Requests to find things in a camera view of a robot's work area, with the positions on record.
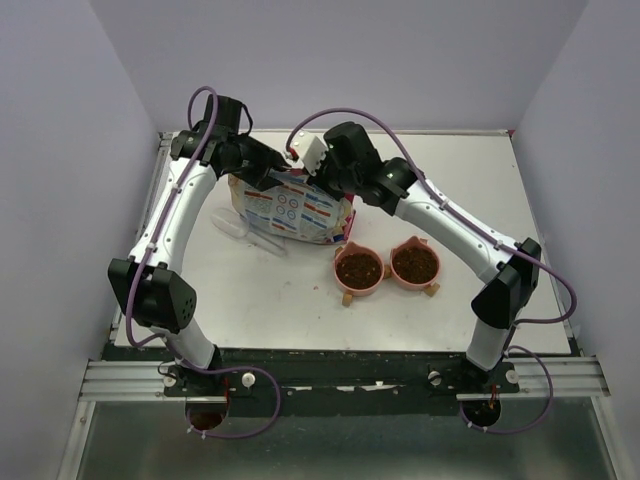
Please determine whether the pet food bag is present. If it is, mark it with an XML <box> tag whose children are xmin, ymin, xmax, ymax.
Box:
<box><xmin>228</xmin><ymin>169</ymin><xmax>356</xmax><ymax>245</ymax></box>

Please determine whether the clear plastic scoop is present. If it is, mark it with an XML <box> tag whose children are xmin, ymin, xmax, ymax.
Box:
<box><xmin>210</xmin><ymin>208</ymin><xmax>287</xmax><ymax>257</ymax></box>

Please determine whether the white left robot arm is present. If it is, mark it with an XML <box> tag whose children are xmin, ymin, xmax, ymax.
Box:
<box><xmin>107</xmin><ymin>87</ymin><xmax>288</xmax><ymax>395</ymax></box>

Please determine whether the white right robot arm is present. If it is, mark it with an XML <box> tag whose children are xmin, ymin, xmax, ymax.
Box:
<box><xmin>296</xmin><ymin>122</ymin><xmax>541</xmax><ymax>392</ymax></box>

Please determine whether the pink left pet bowl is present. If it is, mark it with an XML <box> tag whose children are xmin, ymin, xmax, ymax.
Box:
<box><xmin>332</xmin><ymin>242</ymin><xmax>385</xmax><ymax>297</ymax></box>

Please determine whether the pink pet bowl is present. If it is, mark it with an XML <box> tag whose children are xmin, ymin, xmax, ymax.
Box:
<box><xmin>389</xmin><ymin>236</ymin><xmax>441</xmax><ymax>297</ymax></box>
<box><xmin>332</xmin><ymin>242</ymin><xmax>385</xmax><ymax>297</ymax></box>

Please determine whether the pink right pet bowl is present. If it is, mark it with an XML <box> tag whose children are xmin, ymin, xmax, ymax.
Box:
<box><xmin>389</xmin><ymin>236</ymin><xmax>441</xmax><ymax>297</ymax></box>

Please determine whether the brown pet food kibble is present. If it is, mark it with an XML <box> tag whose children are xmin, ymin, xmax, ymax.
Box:
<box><xmin>336</xmin><ymin>247</ymin><xmax>439</xmax><ymax>289</ymax></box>

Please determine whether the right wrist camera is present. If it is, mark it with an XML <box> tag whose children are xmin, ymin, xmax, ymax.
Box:
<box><xmin>286</xmin><ymin>131</ymin><xmax>328</xmax><ymax>176</ymax></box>

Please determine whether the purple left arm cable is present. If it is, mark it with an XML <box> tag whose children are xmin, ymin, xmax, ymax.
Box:
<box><xmin>123</xmin><ymin>86</ymin><xmax>281</xmax><ymax>441</ymax></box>

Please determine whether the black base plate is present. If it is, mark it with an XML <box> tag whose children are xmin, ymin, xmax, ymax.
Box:
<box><xmin>102</xmin><ymin>349</ymin><xmax>521</xmax><ymax>419</ymax></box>

